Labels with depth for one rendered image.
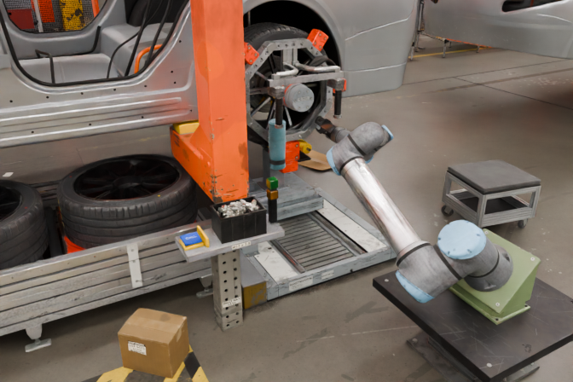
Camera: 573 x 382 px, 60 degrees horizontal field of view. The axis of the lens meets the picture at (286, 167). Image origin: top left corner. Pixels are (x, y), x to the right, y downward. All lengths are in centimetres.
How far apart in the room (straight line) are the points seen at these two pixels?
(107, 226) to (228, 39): 99
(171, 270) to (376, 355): 97
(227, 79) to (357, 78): 117
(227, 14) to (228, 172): 65
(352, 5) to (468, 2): 207
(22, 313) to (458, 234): 172
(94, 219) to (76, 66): 117
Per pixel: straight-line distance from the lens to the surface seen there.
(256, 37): 261
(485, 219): 306
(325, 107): 280
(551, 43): 459
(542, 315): 214
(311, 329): 232
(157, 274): 236
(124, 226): 235
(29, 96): 245
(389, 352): 225
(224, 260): 211
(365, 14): 296
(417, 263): 187
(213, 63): 199
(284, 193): 295
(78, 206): 240
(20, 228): 237
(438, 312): 201
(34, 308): 234
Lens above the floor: 153
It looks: 23 degrees down
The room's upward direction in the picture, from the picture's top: straight up
